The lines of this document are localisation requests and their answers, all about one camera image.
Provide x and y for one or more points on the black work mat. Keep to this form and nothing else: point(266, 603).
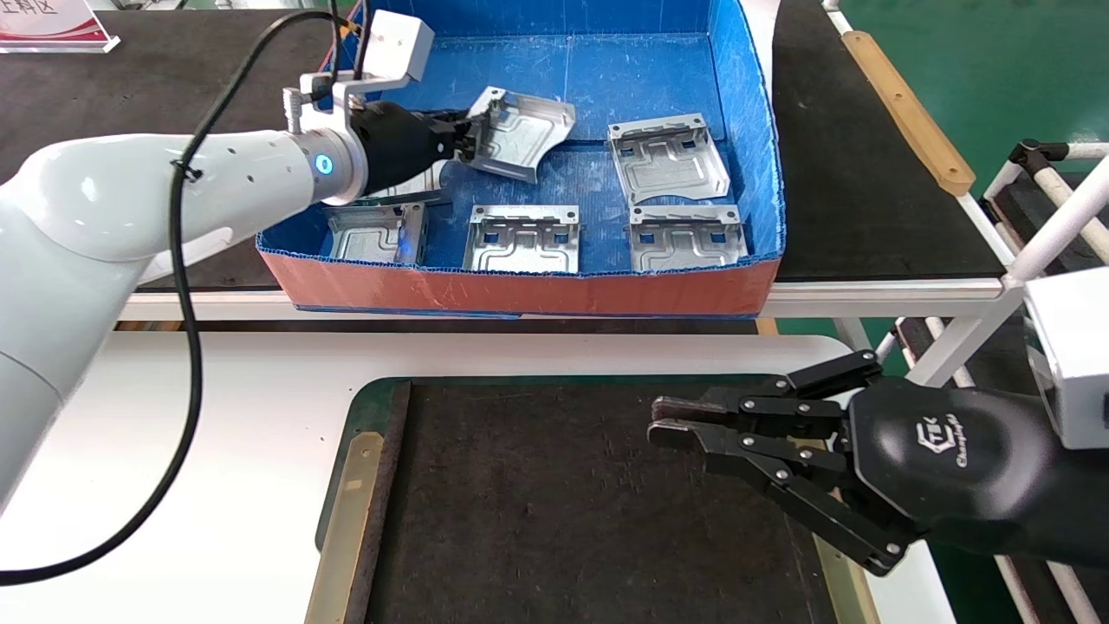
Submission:
point(563, 503)

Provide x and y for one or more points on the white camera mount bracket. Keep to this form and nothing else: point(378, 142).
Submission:
point(346, 87)

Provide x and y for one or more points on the tan strip rounded end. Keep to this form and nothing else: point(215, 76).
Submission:
point(346, 537)

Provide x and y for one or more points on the long tan edge strip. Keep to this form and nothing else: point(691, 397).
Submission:
point(910, 113)

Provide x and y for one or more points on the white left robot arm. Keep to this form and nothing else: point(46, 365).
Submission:
point(104, 199)

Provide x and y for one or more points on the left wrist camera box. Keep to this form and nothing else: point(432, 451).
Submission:
point(394, 43)

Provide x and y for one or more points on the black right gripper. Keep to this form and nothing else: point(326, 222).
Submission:
point(953, 468)

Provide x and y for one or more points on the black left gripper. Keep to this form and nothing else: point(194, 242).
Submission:
point(398, 143)

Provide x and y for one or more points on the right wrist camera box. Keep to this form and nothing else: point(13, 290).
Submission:
point(1074, 355)

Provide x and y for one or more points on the aluminium table edge rail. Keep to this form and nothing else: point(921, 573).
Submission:
point(866, 299)

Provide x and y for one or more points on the red and white sign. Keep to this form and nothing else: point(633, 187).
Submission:
point(52, 22)

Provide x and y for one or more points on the large black table mat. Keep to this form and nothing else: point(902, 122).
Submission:
point(130, 87)

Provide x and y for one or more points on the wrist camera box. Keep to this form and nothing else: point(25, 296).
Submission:
point(1074, 355)
point(394, 43)

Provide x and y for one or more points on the white pipe rack frame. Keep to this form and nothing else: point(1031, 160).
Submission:
point(1066, 224)

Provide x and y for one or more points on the dark green base mat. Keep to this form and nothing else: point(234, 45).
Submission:
point(372, 399)

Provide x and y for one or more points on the black mat on rack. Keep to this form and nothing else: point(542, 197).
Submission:
point(1014, 217)

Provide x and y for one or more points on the stamped metal bracket plate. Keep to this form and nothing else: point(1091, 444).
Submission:
point(667, 165)
point(368, 236)
point(684, 243)
point(414, 185)
point(520, 247)
point(528, 130)

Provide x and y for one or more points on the tan strip beside work mat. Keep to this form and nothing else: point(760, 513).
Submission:
point(845, 598)

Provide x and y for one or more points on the blue corrugated box red outside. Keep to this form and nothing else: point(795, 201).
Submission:
point(624, 78)

